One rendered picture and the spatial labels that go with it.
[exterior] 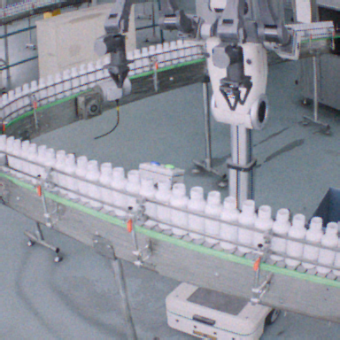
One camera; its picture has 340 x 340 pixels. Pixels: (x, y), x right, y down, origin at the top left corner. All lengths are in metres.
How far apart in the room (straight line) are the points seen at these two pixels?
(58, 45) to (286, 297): 4.45
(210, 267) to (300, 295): 0.34
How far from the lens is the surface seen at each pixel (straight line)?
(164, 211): 1.69
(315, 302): 1.56
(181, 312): 2.54
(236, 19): 1.51
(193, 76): 3.67
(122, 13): 1.76
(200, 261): 1.67
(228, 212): 1.55
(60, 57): 5.60
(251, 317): 2.42
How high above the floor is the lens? 1.95
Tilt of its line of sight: 27 degrees down
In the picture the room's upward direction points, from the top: 4 degrees counter-clockwise
